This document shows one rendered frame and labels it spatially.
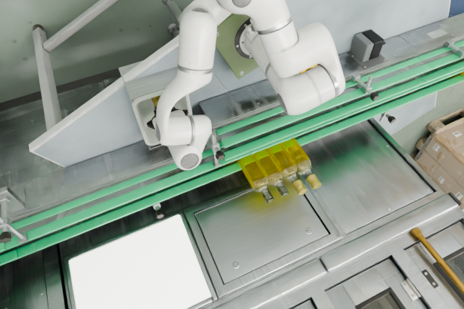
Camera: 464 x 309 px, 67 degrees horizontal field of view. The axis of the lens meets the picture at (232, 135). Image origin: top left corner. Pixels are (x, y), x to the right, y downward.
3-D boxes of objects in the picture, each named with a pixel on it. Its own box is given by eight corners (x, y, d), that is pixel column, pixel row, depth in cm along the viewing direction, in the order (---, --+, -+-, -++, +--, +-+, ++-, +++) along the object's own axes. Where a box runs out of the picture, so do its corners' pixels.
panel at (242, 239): (66, 261, 122) (82, 367, 102) (63, 258, 120) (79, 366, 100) (292, 167, 143) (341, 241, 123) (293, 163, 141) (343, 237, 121)
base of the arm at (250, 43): (227, 30, 101) (248, 63, 92) (263, 2, 98) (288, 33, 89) (250, 61, 113) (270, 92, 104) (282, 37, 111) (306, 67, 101)
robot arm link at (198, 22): (247, 74, 82) (237, 58, 95) (263, -24, 73) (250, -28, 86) (177, 68, 79) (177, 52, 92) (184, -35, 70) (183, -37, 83)
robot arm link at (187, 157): (181, 125, 85) (217, 123, 89) (169, 105, 93) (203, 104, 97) (175, 174, 93) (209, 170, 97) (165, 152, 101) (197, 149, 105)
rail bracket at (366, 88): (348, 79, 133) (370, 103, 125) (352, 64, 127) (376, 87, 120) (356, 76, 134) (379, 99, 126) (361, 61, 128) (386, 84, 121)
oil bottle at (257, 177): (230, 151, 134) (256, 196, 122) (230, 142, 130) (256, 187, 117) (244, 145, 135) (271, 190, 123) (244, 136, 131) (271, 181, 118)
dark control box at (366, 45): (349, 50, 141) (362, 63, 136) (353, 33, 135) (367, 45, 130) (365, 45, 143) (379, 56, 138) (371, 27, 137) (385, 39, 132)
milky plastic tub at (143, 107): (140, 130, 124) (147, 148, 119) (123, 83, 106) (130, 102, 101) (187, 114, 128) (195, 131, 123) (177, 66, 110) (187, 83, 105)
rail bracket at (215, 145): (205, 150, 126) (219, 177, 119) (200, 120, 113) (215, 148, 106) (213, 147, 127) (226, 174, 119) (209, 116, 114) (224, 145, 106)
